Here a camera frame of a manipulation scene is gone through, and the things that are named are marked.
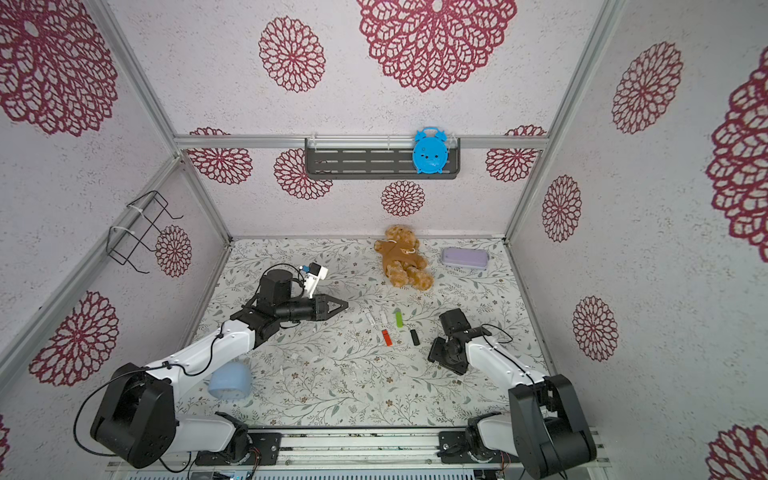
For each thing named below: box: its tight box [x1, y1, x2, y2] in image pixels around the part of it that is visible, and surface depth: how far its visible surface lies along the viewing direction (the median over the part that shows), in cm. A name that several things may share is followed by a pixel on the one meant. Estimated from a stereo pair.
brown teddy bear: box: [374, 224, 434, 291], surface depth 107 cm
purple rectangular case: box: [441, 246, 489, 270], surface depth 115 cm
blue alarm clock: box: [412, 126, 449, 174], surface depth 90 cm
